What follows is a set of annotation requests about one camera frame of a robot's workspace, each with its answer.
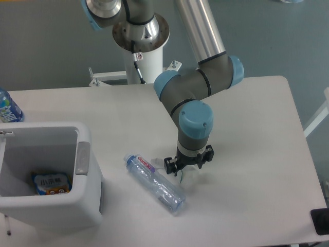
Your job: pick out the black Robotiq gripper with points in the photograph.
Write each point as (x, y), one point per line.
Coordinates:
(174, 165)

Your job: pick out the white paper bag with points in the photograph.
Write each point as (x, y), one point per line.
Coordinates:
(186, 178)

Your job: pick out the clear plastic water bottle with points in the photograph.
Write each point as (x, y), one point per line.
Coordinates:
(160, 187)

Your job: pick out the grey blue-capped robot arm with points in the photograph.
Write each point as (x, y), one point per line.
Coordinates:
(142, 33)

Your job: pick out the white plastic trash can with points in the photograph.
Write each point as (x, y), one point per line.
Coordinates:
(50, 147)

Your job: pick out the black device at table edge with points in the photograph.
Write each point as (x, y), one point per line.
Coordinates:
(320, 220)

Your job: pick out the blue orange snack wrapper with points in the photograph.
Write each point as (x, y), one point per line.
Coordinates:
(51, 183)

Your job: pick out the blue labelled water bottle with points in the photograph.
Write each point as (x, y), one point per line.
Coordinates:
(10, 111)

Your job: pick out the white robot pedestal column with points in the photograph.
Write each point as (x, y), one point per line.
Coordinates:
(143, 62)

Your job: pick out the white pedestal foot frame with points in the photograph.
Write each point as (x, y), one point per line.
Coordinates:
(120, 77)

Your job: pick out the white frame at right edge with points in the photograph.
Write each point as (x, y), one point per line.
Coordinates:
(317, 117)

